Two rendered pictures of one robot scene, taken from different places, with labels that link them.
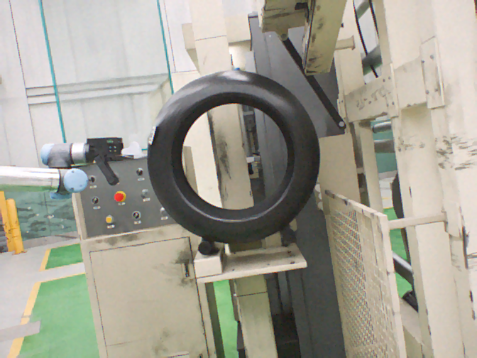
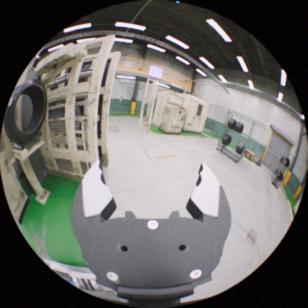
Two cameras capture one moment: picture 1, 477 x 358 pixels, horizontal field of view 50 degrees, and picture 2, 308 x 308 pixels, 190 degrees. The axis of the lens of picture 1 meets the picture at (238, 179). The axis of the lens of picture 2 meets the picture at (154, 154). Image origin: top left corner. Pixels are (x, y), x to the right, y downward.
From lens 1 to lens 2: 88 cm
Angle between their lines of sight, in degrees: 102
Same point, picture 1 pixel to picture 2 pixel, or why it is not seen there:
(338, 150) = not seen: hidden behind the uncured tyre
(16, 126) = not seen: outside the picture
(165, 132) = (14, 99)
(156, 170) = (10, 117)
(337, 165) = not seen: hidden behind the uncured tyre
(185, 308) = (11, 179)
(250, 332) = (29, 174)
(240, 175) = (19, 121)
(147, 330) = (8, 193)
